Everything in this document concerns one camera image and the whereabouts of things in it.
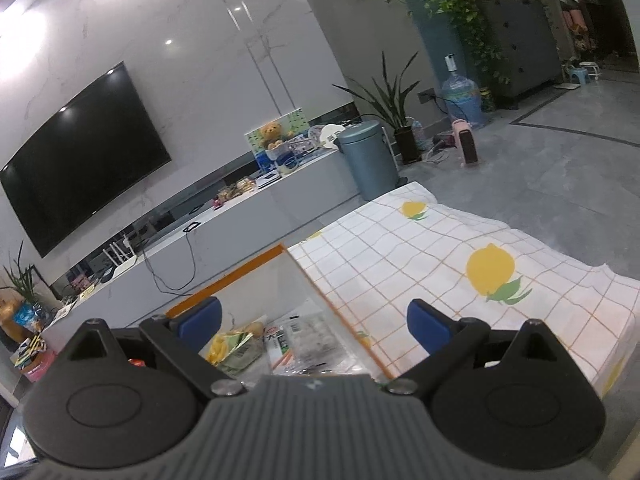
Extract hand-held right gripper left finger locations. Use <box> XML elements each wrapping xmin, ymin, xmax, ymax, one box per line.
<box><xmin>59</xmin><ymin>296</ymin><xmax>248</xmax><ymax>404</ymax></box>

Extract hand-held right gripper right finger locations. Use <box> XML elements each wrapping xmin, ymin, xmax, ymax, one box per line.
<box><xmin>383</xmin><ymin>299</ymin><xmax>577</xmax><ymax>402</ymax></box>

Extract green yellow chip bag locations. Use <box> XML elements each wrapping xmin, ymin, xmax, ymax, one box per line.
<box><xmin>207</xmin><ymin>329</ymin><xmax>264</xmax><ymax>374</ymax></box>

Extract orange cardboard box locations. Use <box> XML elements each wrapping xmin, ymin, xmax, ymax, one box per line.
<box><xmin>165</xmin><ymin>242</ymin><xmax>398</xmax><ymax>383</ymax></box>

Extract clear white snack packet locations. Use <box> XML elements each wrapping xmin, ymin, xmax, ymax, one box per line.
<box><xmin>270</xmin><ymin>310</ymin><xmax>347</xmax><ymax>377</ymax></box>

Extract lemon print tablecloth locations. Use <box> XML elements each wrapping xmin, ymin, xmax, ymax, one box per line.
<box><xmin>289</xmin><ymin>180</ymin><xmax>640</xmax><ymax>403</ymax></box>

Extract grey media cabinet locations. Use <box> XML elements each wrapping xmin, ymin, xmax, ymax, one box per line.
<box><xmin>42</xmin><ymin>147</ymin><xmax>362</xmax><ymax>346</ymax></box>

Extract white router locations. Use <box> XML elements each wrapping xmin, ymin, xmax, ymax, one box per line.
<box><xmin>100</xmin><ymin>237</ymin><xmax>142</xmax><ymax>279</ymax></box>

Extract pile of wrapped sweets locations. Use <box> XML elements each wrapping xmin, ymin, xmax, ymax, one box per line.
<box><xmin>215</xmin><ymin>177</ymin><xmax>258</xmax><ymax>206</ymax></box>

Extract yellow black packets pile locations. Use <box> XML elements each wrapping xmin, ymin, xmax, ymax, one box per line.
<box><xmin>12</xmin><ymin>335</ymin><xmax>51</xmax><ymax>363</ymax></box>

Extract pink storage box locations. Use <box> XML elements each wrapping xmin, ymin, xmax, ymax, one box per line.
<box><xmin>17</xmin><ymin>352</ymin><xmax>58</xmax><ymax>385</ymax></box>

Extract blue snack bag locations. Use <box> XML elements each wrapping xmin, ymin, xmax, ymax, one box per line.
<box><xmin>15</xmin><ymin>307</ymin><xmax>43</xmax><ymax>333</ymax></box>

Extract grey trash bin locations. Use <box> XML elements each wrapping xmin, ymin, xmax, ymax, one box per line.
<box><xmin>334</xmin><ymin>120</ymin><xmax>401</xmax><ymax>202</ymax></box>

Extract plant in blue vase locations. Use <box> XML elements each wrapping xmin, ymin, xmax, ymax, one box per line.
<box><xmin>0</xmin><ymin>240</ymin><xmax>45</xmax><ymax>312</ymax></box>

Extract pink space heater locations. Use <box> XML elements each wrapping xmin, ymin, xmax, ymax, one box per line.
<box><xmin>451</xmin><ymin>119</ymin><xmax>482</xmax><ymax>167</ymax></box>

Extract golden vase with dried flowers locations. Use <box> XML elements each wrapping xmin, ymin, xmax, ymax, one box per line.
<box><xmin>0</xmin><ymin>297</ymin><xmax>26</xmax><ymax>346</ymax></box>

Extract black television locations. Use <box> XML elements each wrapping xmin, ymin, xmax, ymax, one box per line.
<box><xmin>0</xmin><ymin>61</ymin><xmax>172</xmax><ymax>258</ymax></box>

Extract teddy bear picture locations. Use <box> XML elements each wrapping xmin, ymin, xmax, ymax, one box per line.
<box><xmin>245</xmin><ymin>107</ymin><xmax>306</xmax><ymax>161</ymax></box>

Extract white round container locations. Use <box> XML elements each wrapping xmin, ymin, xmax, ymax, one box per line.
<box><xmin>320</xmin><ymin>125</ymin><xmax>347</xmax><ymax>150</ymax></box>

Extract long leaf potted plant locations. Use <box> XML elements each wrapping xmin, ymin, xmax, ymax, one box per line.
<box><xmin>332</xmin><ymin>50</ymin><xmax>427</xmax><ymax>164</ymax></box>

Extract water jug with pump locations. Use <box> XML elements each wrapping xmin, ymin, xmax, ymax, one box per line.
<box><xmin>440</xmin><ymin>55</ymin><xmax>488</xmax><ymax>129</ymax></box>

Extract dark grey dresser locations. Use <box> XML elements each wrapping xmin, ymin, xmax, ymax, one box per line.
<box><xmin>475</xmin><ymin>0</ymin><xmax>564</xmax><ymax>99</ymax></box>

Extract bushy green plant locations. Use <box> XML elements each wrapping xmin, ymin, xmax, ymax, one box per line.
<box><xmin>424</xmin><ymin>0</ymin><xmax>512</xmax><ymax>86</ymax></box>

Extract black cable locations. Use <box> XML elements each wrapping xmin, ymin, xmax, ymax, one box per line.
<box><xmin>145</xmin><ymin>222</ymin><xmax>201</xmax><ymax>293</ymax></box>

